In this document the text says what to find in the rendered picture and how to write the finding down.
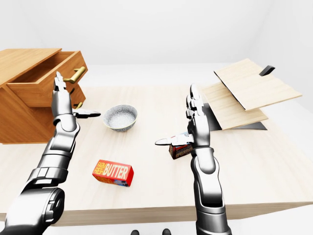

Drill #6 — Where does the large pale wooden panel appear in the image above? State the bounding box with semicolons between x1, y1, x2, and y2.
214;58;303;112

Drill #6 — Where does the wooden drawer with long handle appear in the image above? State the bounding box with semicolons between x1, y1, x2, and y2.
6;50;89;108

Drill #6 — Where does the patterned grey bowl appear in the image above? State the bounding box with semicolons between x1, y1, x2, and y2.
102;104;138;132

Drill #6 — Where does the wooden cabinet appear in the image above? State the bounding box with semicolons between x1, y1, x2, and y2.
0;48;87;145

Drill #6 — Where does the dark brown food box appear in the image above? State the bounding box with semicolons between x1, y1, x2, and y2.
168;131;196;160

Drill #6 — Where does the black angled block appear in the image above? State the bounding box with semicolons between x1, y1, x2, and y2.
259;65;276;77

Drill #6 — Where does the wooden drawer with short handle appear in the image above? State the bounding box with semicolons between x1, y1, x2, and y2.
69;83;87;110

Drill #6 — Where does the long brass drawer handle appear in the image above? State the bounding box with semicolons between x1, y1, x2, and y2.
63;66;87;84

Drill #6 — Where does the small pale wooden panel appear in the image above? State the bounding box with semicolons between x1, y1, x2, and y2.
201;82;269;131

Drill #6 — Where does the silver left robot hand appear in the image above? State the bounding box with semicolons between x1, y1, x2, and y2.
51;71;101;120

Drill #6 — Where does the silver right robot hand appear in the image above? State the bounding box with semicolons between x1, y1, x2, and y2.
155;83;211;149

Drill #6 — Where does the red butter box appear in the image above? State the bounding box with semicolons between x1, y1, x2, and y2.
92;160;134;188

